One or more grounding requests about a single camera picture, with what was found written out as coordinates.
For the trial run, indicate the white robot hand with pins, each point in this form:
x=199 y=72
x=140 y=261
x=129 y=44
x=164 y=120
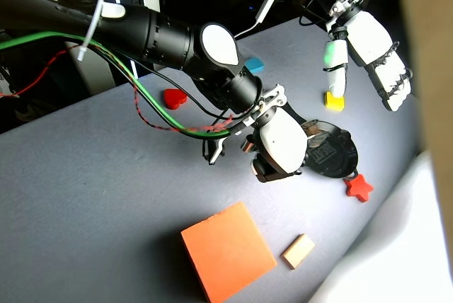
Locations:
x=283 y=140
x=369 y=37

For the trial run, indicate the black frying pan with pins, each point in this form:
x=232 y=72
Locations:
x=336 y=158

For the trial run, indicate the yellow block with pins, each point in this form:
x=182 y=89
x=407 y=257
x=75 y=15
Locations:
x=334 y=102

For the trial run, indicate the tan panel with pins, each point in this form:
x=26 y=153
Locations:
x=435 y=51

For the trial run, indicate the blue block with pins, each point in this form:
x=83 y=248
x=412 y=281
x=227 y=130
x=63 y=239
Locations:
x=255 y=65

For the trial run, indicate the red star block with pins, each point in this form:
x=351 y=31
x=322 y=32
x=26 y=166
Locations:
x=358 y=188

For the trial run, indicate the tan wooden block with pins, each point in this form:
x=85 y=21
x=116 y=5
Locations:
x=298 y=251

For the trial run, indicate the red heart block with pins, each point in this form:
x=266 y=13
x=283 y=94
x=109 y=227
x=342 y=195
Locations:
x=174 y=98

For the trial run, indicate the orange block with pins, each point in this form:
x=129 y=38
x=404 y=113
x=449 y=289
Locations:
x=226 y=253

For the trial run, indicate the white backdrop cloth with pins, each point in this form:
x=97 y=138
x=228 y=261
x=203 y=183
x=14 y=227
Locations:
x=396 y=253

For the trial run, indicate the grey table cloth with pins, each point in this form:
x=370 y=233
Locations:
x=88 y=211

